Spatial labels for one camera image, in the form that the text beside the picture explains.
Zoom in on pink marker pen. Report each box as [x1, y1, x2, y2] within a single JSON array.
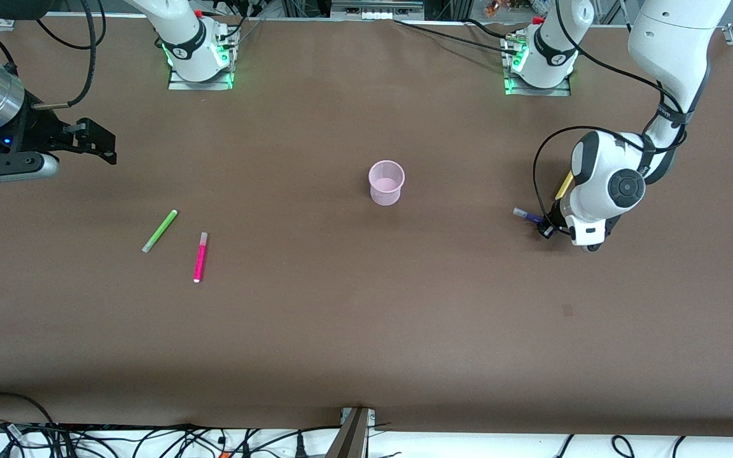
[[193, 232, 209, 284]]

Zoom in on pink mesh pen holder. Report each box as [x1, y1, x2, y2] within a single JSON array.
[[368, 160, 405, 206]]

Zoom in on green marker pen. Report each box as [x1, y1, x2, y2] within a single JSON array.
[[142, 209, 179, 254]]

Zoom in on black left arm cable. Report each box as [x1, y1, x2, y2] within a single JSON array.
[[532, 0, 689, 237]]

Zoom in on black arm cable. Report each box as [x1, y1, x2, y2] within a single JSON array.
[[532, 0, 689, 237], [31, 0, 108, 111]]

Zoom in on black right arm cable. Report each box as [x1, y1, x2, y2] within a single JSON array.
[[31, 0, 108, 111]]

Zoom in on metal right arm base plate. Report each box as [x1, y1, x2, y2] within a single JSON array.
[[168, 64, 235, 91]]

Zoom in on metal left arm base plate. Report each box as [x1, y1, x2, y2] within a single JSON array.
[[505, 75, 572, 97]]

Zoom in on black cable on table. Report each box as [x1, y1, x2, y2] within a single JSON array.
[[394, 19, 524, 55]]

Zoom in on black looped floor cable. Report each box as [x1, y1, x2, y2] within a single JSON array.
[[0, 392, 59, 440]]

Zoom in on metal table clamp bracket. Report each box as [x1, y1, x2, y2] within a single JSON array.
[[327, 407, 377, 458]]

